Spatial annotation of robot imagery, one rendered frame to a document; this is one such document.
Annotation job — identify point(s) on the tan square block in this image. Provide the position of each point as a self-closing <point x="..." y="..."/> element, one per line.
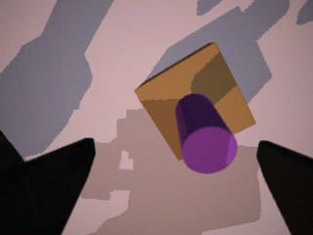
<point x="203" y="71"/>

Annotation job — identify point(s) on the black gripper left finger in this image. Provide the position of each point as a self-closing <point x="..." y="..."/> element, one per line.
<point x="37" y="197"/>

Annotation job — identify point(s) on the purple cylinder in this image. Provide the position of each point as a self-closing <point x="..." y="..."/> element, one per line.
<point x="207" y="143"/>

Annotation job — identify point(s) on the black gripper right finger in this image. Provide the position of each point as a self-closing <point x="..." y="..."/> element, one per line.
<point x="289" y="176"/>

